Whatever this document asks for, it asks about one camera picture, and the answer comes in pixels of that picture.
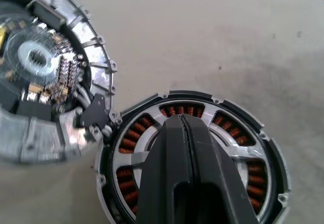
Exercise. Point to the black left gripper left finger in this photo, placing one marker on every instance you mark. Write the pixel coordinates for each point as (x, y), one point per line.
(167, 173)

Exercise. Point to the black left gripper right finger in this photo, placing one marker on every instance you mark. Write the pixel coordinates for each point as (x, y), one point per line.
(215, 178)

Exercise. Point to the grey round object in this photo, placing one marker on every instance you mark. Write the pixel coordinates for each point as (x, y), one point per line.
(101, 163)

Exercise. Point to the silver motor cover circuit board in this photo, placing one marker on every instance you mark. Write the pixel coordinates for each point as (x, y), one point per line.
(38, 138)

